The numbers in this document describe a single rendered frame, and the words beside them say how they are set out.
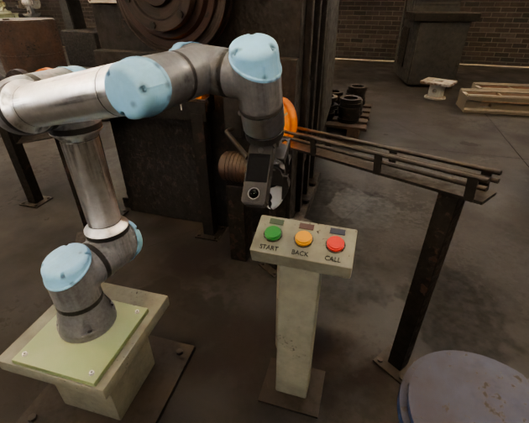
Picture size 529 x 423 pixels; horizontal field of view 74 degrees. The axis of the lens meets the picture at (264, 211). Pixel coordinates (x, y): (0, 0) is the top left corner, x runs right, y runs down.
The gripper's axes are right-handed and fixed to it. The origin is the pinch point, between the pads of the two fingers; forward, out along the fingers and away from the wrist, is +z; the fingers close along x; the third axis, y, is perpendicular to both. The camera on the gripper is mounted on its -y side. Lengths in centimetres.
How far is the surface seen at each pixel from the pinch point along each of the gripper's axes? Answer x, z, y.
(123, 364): 34, 31, -33
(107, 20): 100, 2, 96
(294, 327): -6.7, 34.7, -12.9
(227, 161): 33, 37, 50
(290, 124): 6, 17, 50
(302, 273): -8.0, 16.0, -6.1
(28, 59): 299, 88, 209
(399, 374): -40, 71, -8
